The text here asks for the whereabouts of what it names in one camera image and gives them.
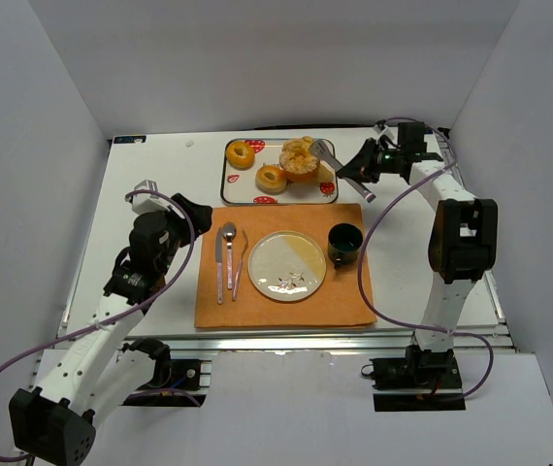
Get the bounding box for pale ring bagel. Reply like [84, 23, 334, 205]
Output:
[255, 165, 287, 193]

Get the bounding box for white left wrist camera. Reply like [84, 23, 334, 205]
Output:
[130, 180, 165, 215]

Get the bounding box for pink handled table knife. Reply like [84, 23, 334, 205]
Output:
[214, 228, 223, 305]

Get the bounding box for pink handled steel spoon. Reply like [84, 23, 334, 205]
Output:
[222, 221, 237, 290]

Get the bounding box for left corner table label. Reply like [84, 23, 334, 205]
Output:
[113, 135, 146, 145]

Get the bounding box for tall coconut topped bread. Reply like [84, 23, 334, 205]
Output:
[279, 136, 320, 183]

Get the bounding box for steel serving tongs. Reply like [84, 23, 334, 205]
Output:
[309, 140, 375, 203]

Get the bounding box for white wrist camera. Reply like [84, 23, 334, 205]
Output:
[130, 180, 165, 215]
[374, 120, 394, 143]

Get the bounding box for pink handled steel fork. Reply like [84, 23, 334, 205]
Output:
[232, 229, 248, 302]

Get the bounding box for orange fabric placemat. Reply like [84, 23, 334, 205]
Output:
[194, 203, 376, 330]

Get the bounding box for dark green mug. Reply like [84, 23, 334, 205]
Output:
[327, 223, 364, 269]

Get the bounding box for aluminium table frame rail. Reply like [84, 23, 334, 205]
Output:
[55, 130, 513, 363]

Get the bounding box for oval brown bread roll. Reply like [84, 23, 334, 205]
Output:
[315, 162, 335, 183]

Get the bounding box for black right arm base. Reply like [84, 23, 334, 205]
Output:
[360, 345, 466, 413]

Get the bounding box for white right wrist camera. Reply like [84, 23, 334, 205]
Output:
[374, 120, 394, 143]

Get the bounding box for orange glazed donut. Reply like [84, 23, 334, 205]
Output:
[225, 141, 255, 170]

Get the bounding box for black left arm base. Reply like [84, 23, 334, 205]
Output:
[120, 338, 206, 408]

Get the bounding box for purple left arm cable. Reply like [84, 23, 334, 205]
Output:
[0, 190, 202, 460]

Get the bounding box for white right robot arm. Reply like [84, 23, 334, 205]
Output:
[336, 118, 498, 354]

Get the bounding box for white ceramic leaf plate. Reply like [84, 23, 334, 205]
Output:
[247, 231, 327, 303]

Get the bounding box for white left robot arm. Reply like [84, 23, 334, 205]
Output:
[9, 189, 212, 465]

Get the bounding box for white strawberry print tray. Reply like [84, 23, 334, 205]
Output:
[220, 138, 339, 206]

